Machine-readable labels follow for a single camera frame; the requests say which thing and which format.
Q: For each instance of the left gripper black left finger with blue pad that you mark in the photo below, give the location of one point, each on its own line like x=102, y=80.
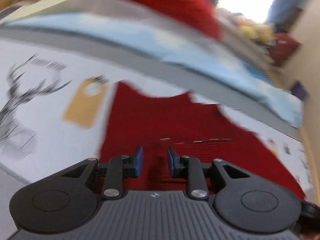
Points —
x=69, y=198

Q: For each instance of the light blue folded sheet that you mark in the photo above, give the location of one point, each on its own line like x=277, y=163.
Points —
x=139, y=28

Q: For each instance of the dark red knit sweater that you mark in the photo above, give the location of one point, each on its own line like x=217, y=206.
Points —
x=193, y=129

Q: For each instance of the purple paper bag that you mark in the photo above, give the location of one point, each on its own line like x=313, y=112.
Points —
x=299, y=91

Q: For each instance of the grey deer print bedspread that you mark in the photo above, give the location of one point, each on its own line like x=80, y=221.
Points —
x=57, y=92

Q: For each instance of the dark red cushion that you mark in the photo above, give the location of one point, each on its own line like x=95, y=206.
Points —
x=284, y=48

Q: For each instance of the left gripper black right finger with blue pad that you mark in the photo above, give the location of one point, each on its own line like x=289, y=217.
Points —
x=242, y=199

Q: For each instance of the yellow plush doll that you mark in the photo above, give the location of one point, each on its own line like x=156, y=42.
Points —
x=262, y=33

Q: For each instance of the blue curtain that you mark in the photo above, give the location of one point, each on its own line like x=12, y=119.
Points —
x=287, y=0

